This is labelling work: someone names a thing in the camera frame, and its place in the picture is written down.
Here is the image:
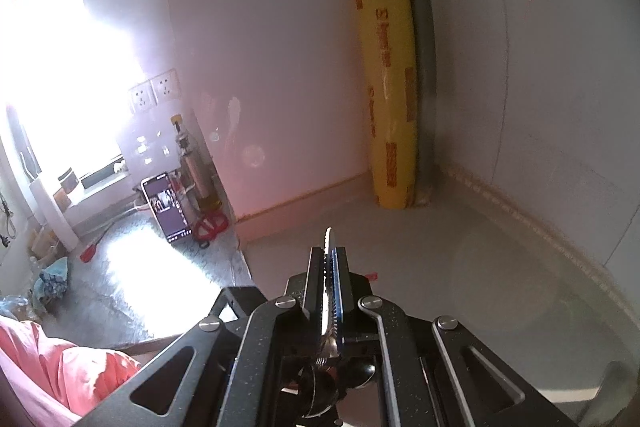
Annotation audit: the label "patterned silver foil sheet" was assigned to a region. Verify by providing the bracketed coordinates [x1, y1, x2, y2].
[45, 202, 253, 343]

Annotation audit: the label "oil dispenser bottle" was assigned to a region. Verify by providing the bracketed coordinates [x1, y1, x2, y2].
[170, 113, 223, 212]

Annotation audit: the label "glass pot lid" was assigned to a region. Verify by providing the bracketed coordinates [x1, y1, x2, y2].
[590, 357, 640, 427]

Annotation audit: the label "white wall socket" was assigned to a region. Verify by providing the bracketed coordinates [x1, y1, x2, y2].
[150, 69, 181, 104]
[129, 82, 155, 114]

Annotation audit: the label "smartphone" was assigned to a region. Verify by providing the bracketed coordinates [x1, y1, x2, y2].
[141, 173, 193, 244]

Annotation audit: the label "grey vertical pipe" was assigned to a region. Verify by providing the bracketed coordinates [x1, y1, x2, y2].
[391, 0, 441, 202]

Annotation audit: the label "jar with dark lid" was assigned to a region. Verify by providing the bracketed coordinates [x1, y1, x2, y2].
[57, 167, 83, 208]

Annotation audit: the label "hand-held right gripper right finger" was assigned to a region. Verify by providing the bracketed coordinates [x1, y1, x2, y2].
[331, 247, 576, 427]

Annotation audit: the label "black long-handled spoon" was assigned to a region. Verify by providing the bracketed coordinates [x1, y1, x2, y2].
[295, 364, 346, 420]
[345, 354, 378, 390]

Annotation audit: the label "yellow cling wrap roll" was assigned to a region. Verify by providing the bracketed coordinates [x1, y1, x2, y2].
[351, 0, 420, 209]

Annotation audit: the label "white switch panel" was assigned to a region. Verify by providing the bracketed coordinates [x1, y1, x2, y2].
[120, 119, 171, 172]

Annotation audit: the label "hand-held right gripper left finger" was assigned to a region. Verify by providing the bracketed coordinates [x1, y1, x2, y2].
[80, 247, 328, 427]

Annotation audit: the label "red scissors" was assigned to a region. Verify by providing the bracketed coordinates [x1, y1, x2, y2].
[194, 212, 230, 248]

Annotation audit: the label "red screwdriver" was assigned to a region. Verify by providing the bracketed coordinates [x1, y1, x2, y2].
[79, 227, 108, 264]

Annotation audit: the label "pink cloth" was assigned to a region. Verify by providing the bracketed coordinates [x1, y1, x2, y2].
[0, 314, 143, 427]

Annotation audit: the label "blue patterned cloth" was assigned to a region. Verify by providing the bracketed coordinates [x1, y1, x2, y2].
[32, 257, 70, 308]

